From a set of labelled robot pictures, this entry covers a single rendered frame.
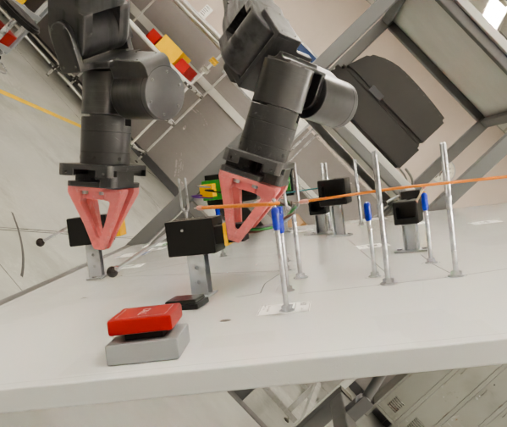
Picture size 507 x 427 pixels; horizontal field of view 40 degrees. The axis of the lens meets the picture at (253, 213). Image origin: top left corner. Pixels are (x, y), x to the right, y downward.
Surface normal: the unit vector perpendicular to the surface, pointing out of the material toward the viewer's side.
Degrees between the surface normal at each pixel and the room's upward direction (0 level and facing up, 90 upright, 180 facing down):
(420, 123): 90
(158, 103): 58
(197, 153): 90
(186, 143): 90
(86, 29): 75
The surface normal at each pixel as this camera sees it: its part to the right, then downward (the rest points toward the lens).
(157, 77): 0.76, 0.10
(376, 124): -0.04, 0.08
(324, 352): -0.12, -0.99
